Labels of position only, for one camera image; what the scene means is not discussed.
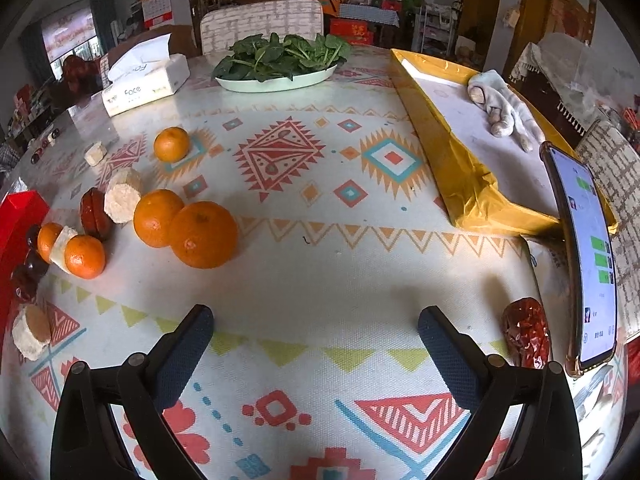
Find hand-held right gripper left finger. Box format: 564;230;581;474
50;304;216;480

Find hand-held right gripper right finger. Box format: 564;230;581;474
418;306;583;480

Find large orange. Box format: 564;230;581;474
168;201;239;269

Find small orange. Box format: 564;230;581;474
37;222;63;265
64;235;107;280
153;126;191;163

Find medium orange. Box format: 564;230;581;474
133;189;186;249

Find pale sugarcane chunk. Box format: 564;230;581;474
84;141;108;167
11;304;52;362
49;226;79;275
104;167;143;224

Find red plastic tray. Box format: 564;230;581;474
0;191;51;321

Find wrinkled red date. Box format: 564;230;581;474
501;297;551;370

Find smartphone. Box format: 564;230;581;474
539;141;618;378

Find large glossy red date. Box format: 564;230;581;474
80;187;113;241

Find gold cardboard box lid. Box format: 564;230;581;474
390;48;620;236

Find white knitted glove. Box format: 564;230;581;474
467;70;546;152

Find white tissue pack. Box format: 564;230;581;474
101;34;191;117

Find pale green oval plate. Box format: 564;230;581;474
214;62;338;93

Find brown chair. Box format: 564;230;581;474
107;25;203;61

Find spinach leaves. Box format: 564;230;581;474
212;33;352;82

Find white lace furniture cover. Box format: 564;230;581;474
510;32;616;136

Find white metal rack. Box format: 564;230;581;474
414;5;458;56

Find red gift box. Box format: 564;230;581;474
330;20;375;46

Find window with red banner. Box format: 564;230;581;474
40;2;101;68

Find patterned chair back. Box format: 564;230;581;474
200;0;325;56

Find checkered cloth table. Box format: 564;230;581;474
339;4;401;28

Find wooden door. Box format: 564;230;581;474
520;0;596;56

